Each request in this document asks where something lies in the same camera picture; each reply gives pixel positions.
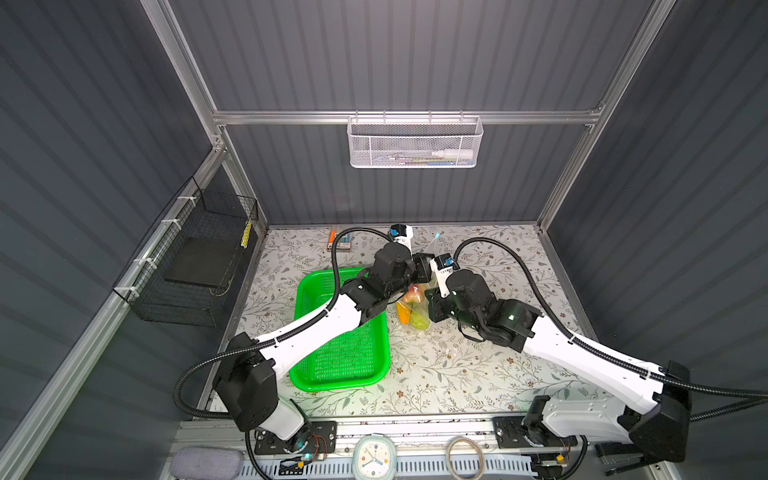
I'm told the green guava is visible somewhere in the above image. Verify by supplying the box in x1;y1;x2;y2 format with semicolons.
410;311;431;331

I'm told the clear zip top bag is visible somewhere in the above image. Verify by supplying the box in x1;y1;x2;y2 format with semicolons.
396;252;437;331

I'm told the orange carrot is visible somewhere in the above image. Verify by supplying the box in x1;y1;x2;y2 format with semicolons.
396;302;412;325

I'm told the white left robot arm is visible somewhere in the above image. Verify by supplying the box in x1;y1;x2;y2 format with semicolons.
172;224;431;440

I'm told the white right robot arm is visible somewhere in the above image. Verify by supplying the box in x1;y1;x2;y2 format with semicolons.
417;246;767;462

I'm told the coloured marker pack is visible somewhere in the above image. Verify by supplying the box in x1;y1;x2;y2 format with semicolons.
327;226;352;251

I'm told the green plastic tray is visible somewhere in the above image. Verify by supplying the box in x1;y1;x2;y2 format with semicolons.
289;270;391;393

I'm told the yellow tag on basket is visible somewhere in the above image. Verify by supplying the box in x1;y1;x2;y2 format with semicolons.
240;220;253;249

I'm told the white desk clock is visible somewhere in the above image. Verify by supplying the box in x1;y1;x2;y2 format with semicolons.
352;434;397;480

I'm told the grey cloth pouch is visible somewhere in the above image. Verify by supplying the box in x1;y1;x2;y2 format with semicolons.
170;447;243;480

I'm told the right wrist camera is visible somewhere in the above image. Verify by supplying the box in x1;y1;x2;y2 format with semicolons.
430;253;457;298

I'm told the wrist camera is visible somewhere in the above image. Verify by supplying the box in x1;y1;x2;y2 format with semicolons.
389;223;414;253
430;253;457;298

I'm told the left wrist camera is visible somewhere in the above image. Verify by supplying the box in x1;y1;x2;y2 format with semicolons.
389;223;414;253

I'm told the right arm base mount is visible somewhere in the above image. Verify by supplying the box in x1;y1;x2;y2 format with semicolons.
491;414;579;449

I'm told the white wire mesh basket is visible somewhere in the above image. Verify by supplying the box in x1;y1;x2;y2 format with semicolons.
346;114;484;169

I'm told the coiled beige cable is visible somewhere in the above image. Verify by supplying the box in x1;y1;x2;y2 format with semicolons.
443;436;486;480

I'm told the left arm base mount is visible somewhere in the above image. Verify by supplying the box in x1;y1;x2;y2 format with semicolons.
253;420;338;455

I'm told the black wire basket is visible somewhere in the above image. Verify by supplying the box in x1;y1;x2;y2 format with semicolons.
113;181;259;327

